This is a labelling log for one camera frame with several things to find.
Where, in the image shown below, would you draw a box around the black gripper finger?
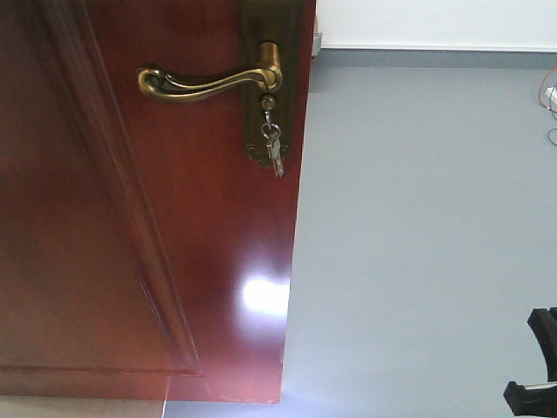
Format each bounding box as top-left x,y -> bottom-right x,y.
527,307 -> 556,381
503,381 -> 556,417

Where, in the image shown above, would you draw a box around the brown wooden door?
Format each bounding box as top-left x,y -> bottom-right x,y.
1,1 -> 316,404

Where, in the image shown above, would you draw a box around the silver key bunch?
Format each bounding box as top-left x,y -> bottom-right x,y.
260,94 -> 285,178

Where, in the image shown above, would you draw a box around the tangled floor cables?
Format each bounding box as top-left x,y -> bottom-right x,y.
535,67 -> 557,147

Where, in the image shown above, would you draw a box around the brass door handle backplate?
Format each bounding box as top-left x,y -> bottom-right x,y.
239,1 -> 303,168

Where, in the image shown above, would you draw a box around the brass lever door handle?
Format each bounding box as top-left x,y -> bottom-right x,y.
137,41 -> 283,104

